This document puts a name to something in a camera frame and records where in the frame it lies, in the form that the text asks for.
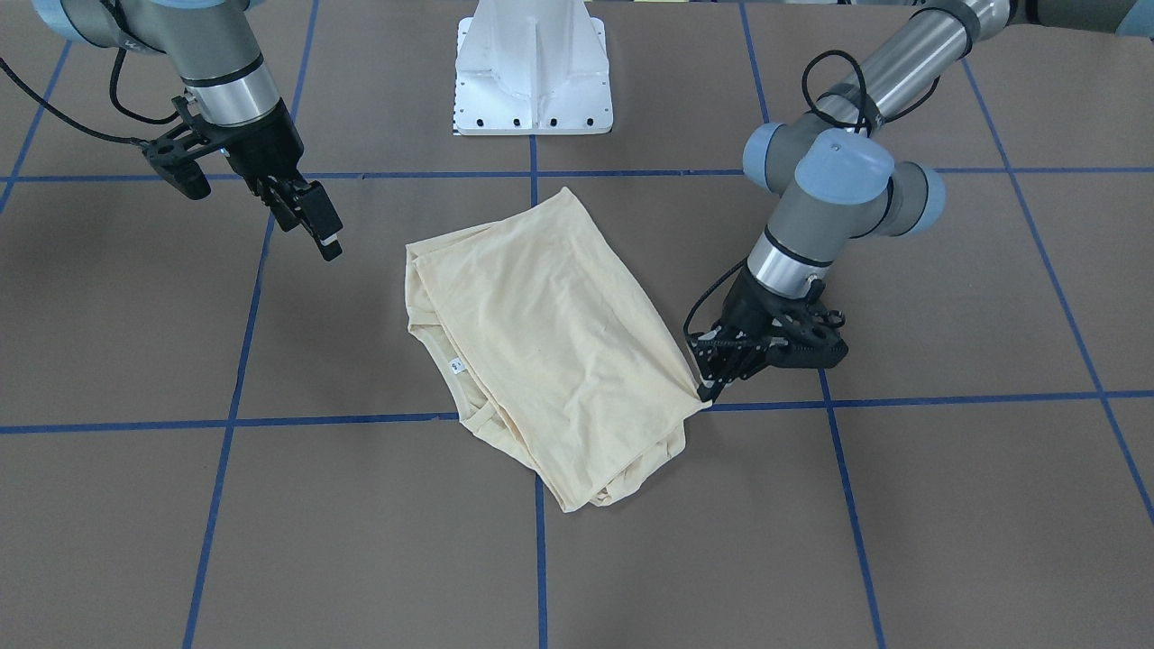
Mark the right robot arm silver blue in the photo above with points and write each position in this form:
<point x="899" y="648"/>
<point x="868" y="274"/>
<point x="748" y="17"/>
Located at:
<point x="230" y="102"/>

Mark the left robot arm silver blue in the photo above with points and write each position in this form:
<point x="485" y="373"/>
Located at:
<point x="836" y="183"/>

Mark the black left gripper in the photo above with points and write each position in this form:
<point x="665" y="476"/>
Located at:
<point x="747" y="310"/>

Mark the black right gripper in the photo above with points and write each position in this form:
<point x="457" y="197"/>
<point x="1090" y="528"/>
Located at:
<point x="261" y="146"/>

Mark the white central mounting column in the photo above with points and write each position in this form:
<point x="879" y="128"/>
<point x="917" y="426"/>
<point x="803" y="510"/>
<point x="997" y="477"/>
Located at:
<point x="532" y="68"/>

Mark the beige long-sleeve printed shirt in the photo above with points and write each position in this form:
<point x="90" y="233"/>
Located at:
<point x="551" y="350"/>

